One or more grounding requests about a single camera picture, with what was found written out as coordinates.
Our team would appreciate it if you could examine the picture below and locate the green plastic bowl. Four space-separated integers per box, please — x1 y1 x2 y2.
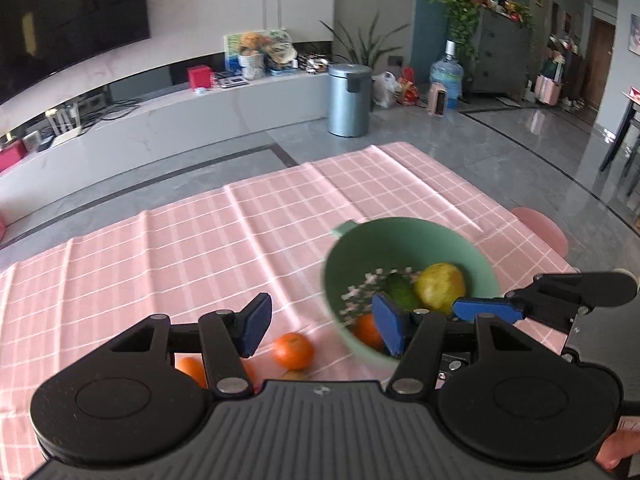
321 217 501 370

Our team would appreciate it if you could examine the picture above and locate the teddy bear in bag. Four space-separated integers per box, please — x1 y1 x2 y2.
224 28 298 81

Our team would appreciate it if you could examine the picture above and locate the white plastic bag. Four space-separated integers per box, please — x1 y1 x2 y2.
372 72 401 108

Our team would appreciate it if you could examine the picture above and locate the pink round stool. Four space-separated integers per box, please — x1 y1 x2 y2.
511 207 568 258

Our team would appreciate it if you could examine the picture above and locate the small brown round fruit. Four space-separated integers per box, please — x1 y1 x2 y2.
280 370 307 382

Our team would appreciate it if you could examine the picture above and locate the blue-grey trash bin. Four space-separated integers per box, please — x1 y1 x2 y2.
328 64 372 138

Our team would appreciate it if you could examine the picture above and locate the white tv console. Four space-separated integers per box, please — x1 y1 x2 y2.
1 73 329 224

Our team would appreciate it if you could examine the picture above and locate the blue water jug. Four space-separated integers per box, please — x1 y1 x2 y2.
430 40 464 110

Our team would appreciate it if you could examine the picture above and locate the pink checkered tablecloth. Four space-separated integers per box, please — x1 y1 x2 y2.
1 142 568 479

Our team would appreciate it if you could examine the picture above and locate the dark dining table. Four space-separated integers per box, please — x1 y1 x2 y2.
599 87 639 172

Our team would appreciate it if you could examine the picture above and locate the red box on console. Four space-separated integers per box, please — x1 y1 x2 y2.
186 65 213 90

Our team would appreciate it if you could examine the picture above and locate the grey drawer cabinet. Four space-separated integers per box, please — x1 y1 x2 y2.
469 8 530 100

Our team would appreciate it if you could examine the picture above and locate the white wifi router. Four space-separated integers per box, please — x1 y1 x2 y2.
44 103 84 148

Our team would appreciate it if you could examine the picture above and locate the black flat television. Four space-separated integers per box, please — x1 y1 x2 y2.
1 0 151 102

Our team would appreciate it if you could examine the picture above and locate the green cucumber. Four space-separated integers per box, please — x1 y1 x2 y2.
383 272 423 312

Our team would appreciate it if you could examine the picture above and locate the yellow-green pear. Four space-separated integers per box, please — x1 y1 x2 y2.
414 262 466 315

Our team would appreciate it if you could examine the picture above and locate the long-leaf potted plant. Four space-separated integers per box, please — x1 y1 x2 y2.
320 12 410 70

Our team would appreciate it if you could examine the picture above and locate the hanging green pothos plant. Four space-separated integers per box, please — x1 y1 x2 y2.
431 0 487 84

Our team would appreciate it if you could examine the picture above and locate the person's hand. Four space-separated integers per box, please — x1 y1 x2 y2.
596 429 640 470

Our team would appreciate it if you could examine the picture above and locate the pink small heater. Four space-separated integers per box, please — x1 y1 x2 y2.
427 82 448 117

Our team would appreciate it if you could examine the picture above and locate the orange tangerine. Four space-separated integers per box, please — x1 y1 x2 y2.
173 355 257 391
272 333 314 372
352 313 385 352

